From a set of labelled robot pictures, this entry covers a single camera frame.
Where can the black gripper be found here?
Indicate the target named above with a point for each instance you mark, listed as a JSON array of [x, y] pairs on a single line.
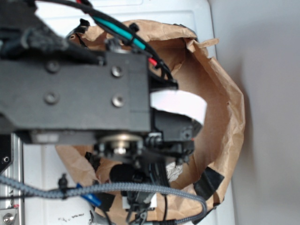
[[153, 132]]

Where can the brown paper bag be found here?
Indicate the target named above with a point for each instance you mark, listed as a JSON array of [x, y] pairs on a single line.
[[217, 147]]

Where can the aluminium extrusion rail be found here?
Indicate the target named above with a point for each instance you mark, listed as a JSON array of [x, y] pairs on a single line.
[[11, 176]]

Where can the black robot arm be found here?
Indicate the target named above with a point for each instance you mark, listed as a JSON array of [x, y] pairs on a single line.
[[55, 92]]

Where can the white paper ball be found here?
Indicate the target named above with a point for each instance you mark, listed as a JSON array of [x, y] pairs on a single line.
[[173, 171]]

